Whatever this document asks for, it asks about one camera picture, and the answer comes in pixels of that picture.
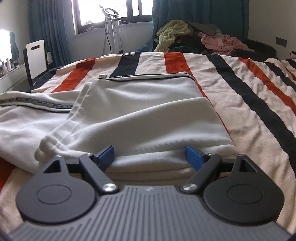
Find yellow-green knitted blanket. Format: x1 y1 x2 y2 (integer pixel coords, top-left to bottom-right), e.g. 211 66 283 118
154 20 192 53

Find blue curtain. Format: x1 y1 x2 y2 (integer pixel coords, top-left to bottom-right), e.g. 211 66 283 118
28 0 79 67
151 0 250 52

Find teal hanging cloth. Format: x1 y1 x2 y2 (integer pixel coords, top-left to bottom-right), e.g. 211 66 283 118
10 31 20 59

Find striped orange black blanket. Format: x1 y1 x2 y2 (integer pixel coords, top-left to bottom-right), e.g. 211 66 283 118
0 52 296 234

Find white dressing table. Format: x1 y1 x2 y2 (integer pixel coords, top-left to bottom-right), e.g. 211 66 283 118
0 62 29 94

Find wavy white framed mirror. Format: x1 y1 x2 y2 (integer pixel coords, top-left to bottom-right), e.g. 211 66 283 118
0 29 13 62

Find white backed black chair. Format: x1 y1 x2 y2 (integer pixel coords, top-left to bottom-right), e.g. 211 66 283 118
23 39 50 87

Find row of cosmetic bottles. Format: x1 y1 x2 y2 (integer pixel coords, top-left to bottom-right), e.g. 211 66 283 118
0 58 19 75

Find pink garment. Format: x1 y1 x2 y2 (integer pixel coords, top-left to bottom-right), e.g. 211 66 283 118
200 32 250 55

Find dark clothes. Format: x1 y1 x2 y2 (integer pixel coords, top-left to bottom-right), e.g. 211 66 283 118
170 35 206 52

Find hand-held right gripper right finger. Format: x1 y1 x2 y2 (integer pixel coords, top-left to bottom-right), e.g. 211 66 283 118
181 145 263 193

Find black armchair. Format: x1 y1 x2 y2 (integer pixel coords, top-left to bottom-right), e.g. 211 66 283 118
231 39 278 61

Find dark framed window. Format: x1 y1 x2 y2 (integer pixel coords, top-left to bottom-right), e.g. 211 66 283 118
72 0 154 35

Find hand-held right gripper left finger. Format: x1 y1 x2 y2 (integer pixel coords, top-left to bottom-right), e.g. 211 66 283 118
43 146 118 193

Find grey-green garment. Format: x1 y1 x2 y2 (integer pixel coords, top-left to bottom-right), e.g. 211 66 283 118
187 20 222 35

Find white garment steamer stand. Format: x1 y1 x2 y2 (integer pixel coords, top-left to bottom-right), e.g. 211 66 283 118
98 5 124 56

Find white jacket with dark trim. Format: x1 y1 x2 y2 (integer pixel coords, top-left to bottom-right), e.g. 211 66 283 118
0 73 238 177

